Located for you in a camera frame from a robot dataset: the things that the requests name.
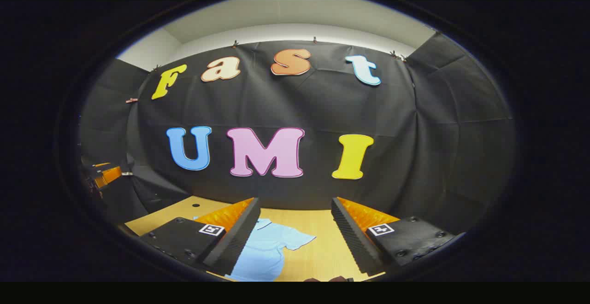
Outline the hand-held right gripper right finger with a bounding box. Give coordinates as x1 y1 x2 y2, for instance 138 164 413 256
331 197 466 277

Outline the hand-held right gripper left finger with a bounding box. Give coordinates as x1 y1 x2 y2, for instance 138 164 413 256
138 197 261 277

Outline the light blue T-shirt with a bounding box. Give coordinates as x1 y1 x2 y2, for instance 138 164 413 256
226 218 317 282

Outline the black backdrop cloth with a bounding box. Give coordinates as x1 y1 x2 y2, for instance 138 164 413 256
78 32 517 236

